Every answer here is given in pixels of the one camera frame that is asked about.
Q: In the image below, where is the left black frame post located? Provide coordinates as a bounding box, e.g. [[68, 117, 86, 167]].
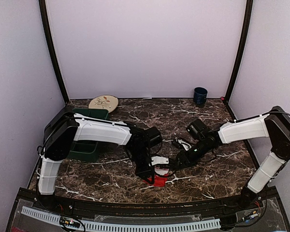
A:
[[38, 0, 70, 104]]

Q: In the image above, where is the beige decorated plate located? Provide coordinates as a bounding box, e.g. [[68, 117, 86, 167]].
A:
[[88, 95, 118, 113]]

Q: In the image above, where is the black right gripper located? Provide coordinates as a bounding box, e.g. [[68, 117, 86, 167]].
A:
[[173, 138, 211, 170]]

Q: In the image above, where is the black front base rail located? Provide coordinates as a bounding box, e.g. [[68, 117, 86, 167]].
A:
[[27, 190, 267, 218]]

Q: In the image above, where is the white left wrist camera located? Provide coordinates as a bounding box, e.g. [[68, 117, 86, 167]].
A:
[[151, 156, 169, 166]]

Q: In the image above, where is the red Santa Christmas sock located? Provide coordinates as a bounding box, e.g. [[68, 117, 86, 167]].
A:
[[143, 176, 167, 187]]

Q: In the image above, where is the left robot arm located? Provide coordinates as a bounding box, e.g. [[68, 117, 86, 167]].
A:
[[37, 107, 169, 211]]

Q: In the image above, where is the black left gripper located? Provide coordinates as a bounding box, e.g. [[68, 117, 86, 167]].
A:
[[129, 147, 155, 184]]

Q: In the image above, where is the green plastic divider tray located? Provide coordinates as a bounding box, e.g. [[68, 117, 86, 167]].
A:
[[67, 108, 109, 162]]

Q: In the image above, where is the right black frame post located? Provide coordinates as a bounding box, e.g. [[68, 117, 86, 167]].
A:
[[224, 0, 253, 102]]

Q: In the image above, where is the dark blue mug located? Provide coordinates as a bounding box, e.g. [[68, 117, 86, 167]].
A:
[[193, 87, 208, 108]]

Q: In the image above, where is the white slotted cable duct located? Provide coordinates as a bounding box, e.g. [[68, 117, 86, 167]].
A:
[[21, 206, 221, 232]]

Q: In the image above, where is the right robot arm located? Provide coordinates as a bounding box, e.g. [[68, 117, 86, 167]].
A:
[[175, 106, 290, 210]]

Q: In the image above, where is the black frame post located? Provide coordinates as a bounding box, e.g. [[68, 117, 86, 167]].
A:
[[224, 0, 253, 102], [38, 0, 70, 104]]

